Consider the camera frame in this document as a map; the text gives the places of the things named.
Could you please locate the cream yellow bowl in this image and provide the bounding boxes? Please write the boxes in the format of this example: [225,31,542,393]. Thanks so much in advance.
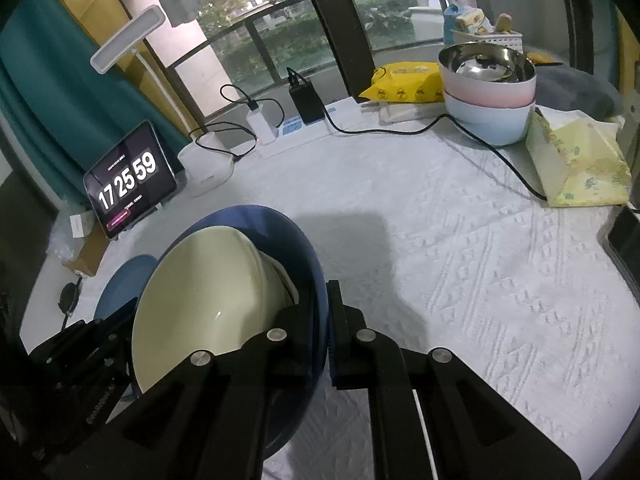
[131,226,299,392]

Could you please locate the large blue plate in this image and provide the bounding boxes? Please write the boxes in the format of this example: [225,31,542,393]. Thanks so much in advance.
[93,255,157,320]

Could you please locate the cardboard box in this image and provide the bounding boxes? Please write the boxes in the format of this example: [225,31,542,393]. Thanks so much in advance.
[63,226,110,278]

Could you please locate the clear plastic bag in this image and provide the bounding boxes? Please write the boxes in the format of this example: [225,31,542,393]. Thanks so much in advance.
[47,202,94,263]

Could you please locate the small white box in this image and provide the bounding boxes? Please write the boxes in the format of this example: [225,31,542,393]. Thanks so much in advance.
[70,211,96,238]

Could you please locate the white desk lamp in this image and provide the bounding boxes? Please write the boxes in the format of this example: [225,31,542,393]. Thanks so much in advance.
[89,3,236,200]

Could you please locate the tablet showing clock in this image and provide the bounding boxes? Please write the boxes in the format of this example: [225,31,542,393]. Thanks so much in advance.
[82,122,178,240]

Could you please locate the white power strip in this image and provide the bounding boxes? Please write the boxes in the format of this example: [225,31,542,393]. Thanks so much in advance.
[257,98,361,158]

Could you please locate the white charger adapter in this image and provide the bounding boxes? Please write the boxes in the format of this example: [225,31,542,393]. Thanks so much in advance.
[246,106,277,145]

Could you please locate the black charger adapter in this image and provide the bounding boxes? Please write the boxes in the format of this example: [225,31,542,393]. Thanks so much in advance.
[288,79,324,125]

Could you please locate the light blue bowl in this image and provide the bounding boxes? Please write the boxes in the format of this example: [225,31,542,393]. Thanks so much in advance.
[444,92,535,148]

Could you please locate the yellow wet wipes pack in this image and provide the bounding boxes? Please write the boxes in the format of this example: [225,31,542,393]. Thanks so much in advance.
[359,62,444,104]

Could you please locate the black phone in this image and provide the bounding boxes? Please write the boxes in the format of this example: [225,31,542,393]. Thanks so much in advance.
[603,207,640,302]

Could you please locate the yellow patterned tissue pack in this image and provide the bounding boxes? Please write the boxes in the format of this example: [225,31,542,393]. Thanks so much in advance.
[525,106,631,208]

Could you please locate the teal curtain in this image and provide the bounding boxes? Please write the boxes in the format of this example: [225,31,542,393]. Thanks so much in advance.
[1,0,186,205]

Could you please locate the pink steel-lined bowl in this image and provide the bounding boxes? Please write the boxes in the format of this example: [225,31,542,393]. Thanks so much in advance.
[437,42,537,108]

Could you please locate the grey folded cloth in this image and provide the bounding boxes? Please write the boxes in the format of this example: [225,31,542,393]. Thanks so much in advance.
[536,64,624,120]

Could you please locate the white basket with items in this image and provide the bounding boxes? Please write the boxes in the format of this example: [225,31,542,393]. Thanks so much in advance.
[442,0,524,53]

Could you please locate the yellow curtain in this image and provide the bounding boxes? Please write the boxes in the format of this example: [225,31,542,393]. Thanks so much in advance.
[61,0,196,134]

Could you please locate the black round puck with cable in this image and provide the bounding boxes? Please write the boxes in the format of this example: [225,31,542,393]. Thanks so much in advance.
[58,276,82,330]

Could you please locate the black power cable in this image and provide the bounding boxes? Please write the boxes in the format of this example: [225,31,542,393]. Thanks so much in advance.
[322,104,549,203]

